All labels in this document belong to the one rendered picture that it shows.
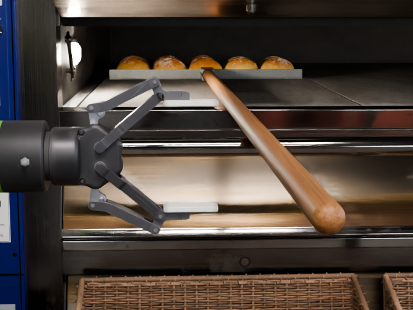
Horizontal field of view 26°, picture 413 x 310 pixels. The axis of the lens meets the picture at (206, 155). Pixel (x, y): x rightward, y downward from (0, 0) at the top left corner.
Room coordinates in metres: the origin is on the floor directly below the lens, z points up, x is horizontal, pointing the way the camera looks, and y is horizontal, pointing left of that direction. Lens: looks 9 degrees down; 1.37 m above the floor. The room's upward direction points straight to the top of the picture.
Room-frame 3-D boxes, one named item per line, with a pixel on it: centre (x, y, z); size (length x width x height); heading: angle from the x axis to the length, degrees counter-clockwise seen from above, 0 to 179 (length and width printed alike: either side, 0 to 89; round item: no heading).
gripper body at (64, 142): (1.13, 0.15, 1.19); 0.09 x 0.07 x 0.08; 93
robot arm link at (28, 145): (1.13, 0.23, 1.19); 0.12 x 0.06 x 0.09; 3
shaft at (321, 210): (1.60, -0.06, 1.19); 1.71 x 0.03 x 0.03; 3
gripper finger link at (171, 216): (1.14, 0.05, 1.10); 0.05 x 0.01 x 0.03; 93
